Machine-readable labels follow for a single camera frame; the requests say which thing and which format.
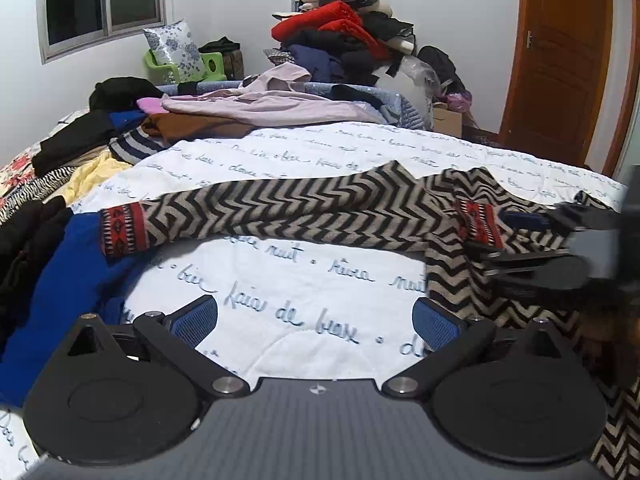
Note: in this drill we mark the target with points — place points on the wooden door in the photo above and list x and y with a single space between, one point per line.
550 60

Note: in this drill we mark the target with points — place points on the pink garment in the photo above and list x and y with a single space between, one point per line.
150 105

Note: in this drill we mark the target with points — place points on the blue floral pillow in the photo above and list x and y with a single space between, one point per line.
175 50

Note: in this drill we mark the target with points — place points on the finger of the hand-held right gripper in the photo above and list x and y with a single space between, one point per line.
522 220
540 270

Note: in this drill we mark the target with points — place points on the green plastic stool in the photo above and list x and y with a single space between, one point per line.
212 63

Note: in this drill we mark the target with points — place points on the black white zebra cloth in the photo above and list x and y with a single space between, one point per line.
35 187

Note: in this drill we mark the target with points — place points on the pale yellow cloth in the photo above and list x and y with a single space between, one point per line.
95 172

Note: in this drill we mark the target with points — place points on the patterned slippers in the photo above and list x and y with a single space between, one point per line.
484 137

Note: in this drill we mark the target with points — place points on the sliding window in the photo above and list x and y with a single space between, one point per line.
75 0

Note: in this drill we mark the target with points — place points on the navy white striped garment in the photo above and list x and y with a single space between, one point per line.
137 145

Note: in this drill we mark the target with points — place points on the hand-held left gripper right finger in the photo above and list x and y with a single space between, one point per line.
435 327

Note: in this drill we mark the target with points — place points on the red floral bed sheet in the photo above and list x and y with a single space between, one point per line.
15 170

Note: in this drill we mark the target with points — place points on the purple bag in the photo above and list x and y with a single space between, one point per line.
460 101

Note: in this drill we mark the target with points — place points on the pile of clothes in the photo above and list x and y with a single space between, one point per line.
330 25

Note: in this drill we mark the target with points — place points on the cardboard box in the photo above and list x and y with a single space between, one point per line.
446 120

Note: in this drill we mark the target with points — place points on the black garment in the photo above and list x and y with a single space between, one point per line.
70 140
25 240
220 45
120 90

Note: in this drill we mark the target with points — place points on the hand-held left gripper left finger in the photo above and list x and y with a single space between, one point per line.
197 322

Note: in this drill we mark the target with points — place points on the lilac garment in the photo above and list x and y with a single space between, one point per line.
280 107

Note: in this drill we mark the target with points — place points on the small blue garment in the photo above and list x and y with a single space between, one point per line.
127 119

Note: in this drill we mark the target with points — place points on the large clear plastic bag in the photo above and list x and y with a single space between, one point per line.
415 80

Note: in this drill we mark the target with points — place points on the royal blue garment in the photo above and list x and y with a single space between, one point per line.
60 285

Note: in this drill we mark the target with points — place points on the black beige zigzag pants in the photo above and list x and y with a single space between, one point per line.
300 205

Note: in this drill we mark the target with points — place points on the blue knitted basket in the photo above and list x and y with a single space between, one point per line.
395 105

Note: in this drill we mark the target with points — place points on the white script-printed blanket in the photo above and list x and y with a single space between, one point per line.
300 280

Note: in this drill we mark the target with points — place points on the brown garment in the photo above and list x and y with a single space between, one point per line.
200 127

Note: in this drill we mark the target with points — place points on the brown patterned bag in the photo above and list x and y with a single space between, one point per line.
233 64

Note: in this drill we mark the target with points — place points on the black bag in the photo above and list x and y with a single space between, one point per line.
442 65

